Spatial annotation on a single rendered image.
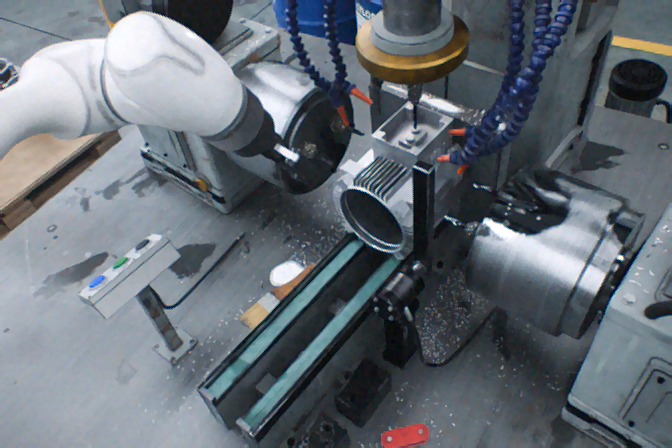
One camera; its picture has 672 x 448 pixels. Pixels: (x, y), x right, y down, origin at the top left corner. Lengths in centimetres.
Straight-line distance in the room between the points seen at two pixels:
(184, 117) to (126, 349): 73
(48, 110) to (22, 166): 233
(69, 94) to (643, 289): 76
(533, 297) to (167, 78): 62
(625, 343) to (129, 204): 119
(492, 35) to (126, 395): 98
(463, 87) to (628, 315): 58
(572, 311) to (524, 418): 27
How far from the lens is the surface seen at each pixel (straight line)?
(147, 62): 66
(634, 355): 94
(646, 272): 91
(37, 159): 308
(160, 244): 109
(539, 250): 93
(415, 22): 93
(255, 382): 114
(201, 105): 70
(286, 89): 120
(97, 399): 130
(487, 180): 117
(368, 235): 118
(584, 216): 95
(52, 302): 150
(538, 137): 122
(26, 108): 74
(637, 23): 374
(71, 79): 76
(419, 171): 87
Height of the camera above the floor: 185
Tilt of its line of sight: 48 degrees down
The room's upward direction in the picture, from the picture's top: 9 degrees counter-clockwise
